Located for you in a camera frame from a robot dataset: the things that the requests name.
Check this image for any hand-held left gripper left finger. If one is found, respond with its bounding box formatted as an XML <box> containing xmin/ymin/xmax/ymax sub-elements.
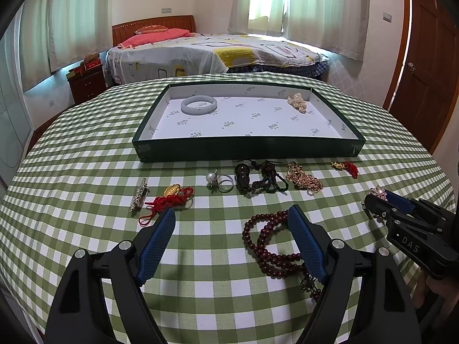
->
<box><xmin>45</xmin><ymin>208</ymin><xmax>176</xmax><ymax>344</ymax></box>

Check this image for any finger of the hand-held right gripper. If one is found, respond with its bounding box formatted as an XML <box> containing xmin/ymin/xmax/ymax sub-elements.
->
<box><xmin>364</xmin><ymin>194</ymin><xmax>395</xmax><ymax>219</ymax></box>
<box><xmin>384</xmin><ymin>189</ymin><xmax>417</xmax><ymax>213</ymax></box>

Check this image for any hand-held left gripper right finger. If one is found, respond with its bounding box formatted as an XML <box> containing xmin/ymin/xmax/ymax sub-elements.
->
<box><xmin>287</xmin><ymin>204</ymin><xmax>420</xmax><ymax>344</ymax></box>

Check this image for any pink flower brooch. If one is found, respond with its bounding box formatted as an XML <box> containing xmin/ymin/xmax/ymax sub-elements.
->
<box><xmin>361</xmin><ymin>185</ymin><xmax>388</xmax><ymax>208</ymax></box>

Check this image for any dark red bead necklace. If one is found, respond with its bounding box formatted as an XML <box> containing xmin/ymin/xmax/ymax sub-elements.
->
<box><xmin>243</xmin><ymin>211</ymin><xmax>325</xmax><ymax>303</ymax></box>

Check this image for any gold pendant with red cord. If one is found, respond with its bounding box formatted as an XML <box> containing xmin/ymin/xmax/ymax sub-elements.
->
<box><xmin>138</xmin><ymin>184</ymin><xmax>194</xmax><ymax>226</ymax></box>

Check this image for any gold charm with red knot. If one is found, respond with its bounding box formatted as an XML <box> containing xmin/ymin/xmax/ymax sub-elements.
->
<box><xmin>330</xmin><ymin>160</ymin><xmax>359</xmax><ymax>179</ymax></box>

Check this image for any gold chain bracelet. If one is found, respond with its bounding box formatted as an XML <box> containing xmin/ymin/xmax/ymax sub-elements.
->
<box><xmin>286</xmin><ymin>162</ymin><xmax>324</xmax><ymax>196</ymax></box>

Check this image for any silver pearl ring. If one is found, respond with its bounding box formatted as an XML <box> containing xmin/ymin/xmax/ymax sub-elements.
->
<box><xmin>205</xmin><ymin>169</ymin><xmax>235</xmax><ymax>193</ymax></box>

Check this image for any dark gourd pendant with cord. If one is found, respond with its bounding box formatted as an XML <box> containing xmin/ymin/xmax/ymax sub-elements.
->
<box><xmin>233</xmin><ymin>159</ymin><xmax>289</xmax><ymax>196</ymax></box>

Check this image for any dark green tray box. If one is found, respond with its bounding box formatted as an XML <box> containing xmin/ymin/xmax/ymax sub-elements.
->
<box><xmin>132</xmin><ymin>83</ymin><xmax>365</xmax><ymax>163</ymax></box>

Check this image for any green checked tablecloth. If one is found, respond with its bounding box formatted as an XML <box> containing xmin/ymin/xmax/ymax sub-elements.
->
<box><xmin>0</xmin><ymin>72</ymin><xmax>458</xmax><ymax>344</ymax></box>

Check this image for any pearl and gold cluster brooch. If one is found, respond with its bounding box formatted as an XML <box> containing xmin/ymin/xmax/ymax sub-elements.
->
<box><xmin>287</xmin><ymin>93</ymin><xmax>310</xmax><ymax>113</ymax></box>

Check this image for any brown wooden door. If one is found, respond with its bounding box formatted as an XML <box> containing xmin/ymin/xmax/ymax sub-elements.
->
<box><xmin>384</xmin><ymin>0</ymin><xmax>459</xmax><ymax>155</ymax></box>

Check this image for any white jade bangle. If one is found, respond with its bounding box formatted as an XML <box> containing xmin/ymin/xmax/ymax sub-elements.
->
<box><xmin>180</xmin><ymin>94</ymin><xmax>218</xmax><ymax>114</ymax></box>

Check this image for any blue plaid bed sheet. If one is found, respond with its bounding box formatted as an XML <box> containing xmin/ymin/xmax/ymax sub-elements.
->
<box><xmin>227</xmin><ymin>60</ymin><xmax>328</xmax><ymax>79</ymax></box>

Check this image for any dark wooden nightstand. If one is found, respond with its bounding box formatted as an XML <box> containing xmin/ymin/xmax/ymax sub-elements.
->
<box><xmin>68</xmin><ymin>65</ymin><xmax>108</xmax><ymax>106</ymax></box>

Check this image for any patterned white bedspread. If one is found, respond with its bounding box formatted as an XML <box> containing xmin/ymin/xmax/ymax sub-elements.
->
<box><xmin>106</xmin><ymin>33</ymin><xmax>328</xmax><ymax>87</ymax></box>

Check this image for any frosted glass wardrobe door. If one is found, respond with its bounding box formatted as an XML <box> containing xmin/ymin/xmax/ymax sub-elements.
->
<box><xmin>0</xmin><ymin>18</ymin><xmax>34</xmax><ymax>187</ymax></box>

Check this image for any pale green window curtain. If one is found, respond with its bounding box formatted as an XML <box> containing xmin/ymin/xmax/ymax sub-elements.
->
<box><xmin>227</xmin><ymin>0</ymin><xmax>370</xmax><ymax>61</ymax></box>
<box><xmin>18</xmin><ymin>0</ymin><xmax>113</xmax><ymax>90</ymax></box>

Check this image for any pink pillow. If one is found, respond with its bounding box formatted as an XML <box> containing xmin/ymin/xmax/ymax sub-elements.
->
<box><xmin>118</xmin><ymin>28</ymin><xmax>196</xmax><ymax>49</ymax></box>

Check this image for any wooden headboard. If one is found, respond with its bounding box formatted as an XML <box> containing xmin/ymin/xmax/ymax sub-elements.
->
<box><xmin>112</xmin><ymin>15</ymin><xmax>197</xmax><ymax>47</ymax></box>

